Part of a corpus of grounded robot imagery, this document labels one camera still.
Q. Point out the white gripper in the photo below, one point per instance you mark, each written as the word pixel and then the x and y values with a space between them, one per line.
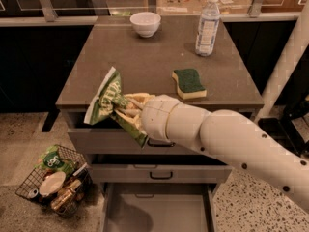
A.
pixel 155 116

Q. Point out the green jalapeno chip bag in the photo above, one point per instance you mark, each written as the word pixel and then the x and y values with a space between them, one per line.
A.
pixel 107 99

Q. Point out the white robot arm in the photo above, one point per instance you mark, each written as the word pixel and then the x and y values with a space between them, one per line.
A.
pixel 217 131

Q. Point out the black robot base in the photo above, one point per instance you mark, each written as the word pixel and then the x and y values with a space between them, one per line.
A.
pixel 291 130

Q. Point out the grey top drawer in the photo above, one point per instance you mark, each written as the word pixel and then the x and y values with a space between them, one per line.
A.
pixel 108 137

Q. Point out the grey drawer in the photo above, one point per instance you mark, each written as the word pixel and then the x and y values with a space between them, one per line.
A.
pixel 158 208
pixel 108 137
pixel 159 169

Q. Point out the grey middle drawer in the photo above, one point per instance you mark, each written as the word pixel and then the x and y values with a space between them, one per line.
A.
pixel 159 169

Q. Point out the grey drawer cabinet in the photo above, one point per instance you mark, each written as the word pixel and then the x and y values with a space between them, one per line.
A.
pixel 113 43

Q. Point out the grey bottom drawer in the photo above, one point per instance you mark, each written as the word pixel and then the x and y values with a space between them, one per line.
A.
pixel 158 208

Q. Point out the green snack bag in basket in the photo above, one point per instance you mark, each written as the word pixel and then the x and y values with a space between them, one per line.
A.
pixel 51 160

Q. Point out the green and yellow sponge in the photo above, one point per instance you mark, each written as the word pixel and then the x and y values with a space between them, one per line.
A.
pixel 188 84

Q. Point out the white ceramic bowl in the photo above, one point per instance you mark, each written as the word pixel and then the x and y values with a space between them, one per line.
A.
pixel 145 24

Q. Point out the clear plastic water bottle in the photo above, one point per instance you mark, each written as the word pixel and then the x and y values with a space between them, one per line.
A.
pixel 207 28

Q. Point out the brown snack packet in basket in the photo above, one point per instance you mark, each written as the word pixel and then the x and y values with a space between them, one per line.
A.
pixel 66 195

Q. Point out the white bowl in basket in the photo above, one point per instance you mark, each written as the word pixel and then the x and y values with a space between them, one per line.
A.
pixel 52 184

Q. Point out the soda can in basket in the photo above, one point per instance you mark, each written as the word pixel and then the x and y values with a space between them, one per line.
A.
pixel 33 194

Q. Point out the black wire basket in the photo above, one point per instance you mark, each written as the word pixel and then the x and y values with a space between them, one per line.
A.
pixel 37 176

